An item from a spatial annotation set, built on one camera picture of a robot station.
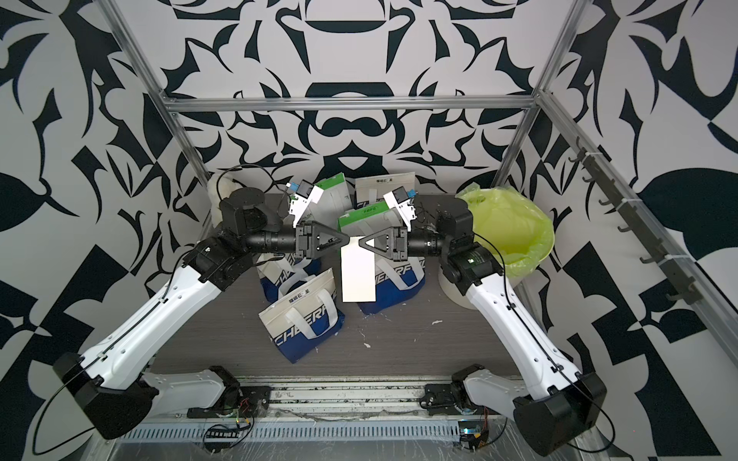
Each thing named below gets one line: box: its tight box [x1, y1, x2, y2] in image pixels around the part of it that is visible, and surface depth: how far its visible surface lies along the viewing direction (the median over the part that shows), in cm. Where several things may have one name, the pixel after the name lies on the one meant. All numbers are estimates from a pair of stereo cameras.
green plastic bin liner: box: [455, 182, 556, 278], surface depth 83 cm
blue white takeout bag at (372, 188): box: [344, 170, 417, 209], surface depth 93 cm
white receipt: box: [340, 236, 377, 303], surface depth 61 cm
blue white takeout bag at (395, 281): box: [357, 253, 427, 315], surface depth 83 cm
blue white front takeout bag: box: [257, 267, 345, 364], surface depth 71 cm
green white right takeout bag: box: [338, 200, 406, 240], surface depth 84 cm
